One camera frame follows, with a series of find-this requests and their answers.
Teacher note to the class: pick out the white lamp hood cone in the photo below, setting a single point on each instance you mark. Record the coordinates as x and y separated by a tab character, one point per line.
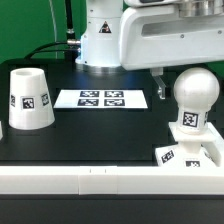
30	105

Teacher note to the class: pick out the white L-shaped fence wall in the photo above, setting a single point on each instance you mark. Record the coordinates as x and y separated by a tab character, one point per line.
118	180

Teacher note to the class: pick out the white marker sheet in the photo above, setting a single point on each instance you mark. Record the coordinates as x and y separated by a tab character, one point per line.
101	99

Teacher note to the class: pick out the white lamp bulb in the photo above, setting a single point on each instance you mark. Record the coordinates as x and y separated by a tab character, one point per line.
195	90

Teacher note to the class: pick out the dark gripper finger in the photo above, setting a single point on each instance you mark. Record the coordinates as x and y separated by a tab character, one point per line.
157	76

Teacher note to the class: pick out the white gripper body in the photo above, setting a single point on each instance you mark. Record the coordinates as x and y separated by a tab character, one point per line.
153	37

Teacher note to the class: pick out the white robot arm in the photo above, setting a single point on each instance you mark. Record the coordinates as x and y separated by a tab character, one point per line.
100	42

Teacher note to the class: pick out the white part at left edge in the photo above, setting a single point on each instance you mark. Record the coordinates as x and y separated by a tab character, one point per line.
1	130

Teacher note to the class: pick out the white lamp base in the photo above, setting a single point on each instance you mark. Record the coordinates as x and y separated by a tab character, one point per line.
204	150

